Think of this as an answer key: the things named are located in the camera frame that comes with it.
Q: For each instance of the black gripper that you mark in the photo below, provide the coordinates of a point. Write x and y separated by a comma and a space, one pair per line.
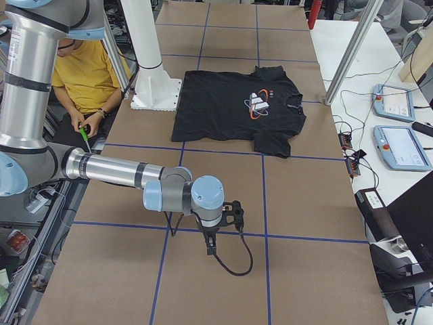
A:
210, 232

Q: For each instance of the black graphic t-shirt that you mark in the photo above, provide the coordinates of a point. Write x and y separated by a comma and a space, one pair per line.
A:
264, 107

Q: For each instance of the orange connector board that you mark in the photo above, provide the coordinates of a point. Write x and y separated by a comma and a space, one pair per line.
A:
345, 141
352, 167

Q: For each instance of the black box device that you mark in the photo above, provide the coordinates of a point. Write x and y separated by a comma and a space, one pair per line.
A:
378, 222

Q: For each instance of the white power strip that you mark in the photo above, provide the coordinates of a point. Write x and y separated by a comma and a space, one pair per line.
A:
35, 205

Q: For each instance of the person in yellow shirt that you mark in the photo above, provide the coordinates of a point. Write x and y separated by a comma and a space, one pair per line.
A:
86, 85

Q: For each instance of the black monitor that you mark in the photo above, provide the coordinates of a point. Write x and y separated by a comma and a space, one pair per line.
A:
411, 213

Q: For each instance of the near teach pendant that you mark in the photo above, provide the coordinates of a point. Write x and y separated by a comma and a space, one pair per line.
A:
400, 149

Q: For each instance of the teach pendant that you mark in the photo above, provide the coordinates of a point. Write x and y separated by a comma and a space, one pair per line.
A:
393, 102
400, 149

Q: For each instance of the far teach pendant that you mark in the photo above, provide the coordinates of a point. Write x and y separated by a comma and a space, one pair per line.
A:
393, 102

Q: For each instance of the red bottle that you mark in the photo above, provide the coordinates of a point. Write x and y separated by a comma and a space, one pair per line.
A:
314, 13

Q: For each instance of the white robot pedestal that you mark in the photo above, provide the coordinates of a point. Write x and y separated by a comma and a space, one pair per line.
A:
154, 88

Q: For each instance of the green handled tool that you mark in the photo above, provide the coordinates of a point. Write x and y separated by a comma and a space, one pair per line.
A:
84, 133

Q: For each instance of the aluminium frame post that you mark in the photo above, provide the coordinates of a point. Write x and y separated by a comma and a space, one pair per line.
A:
352, 49

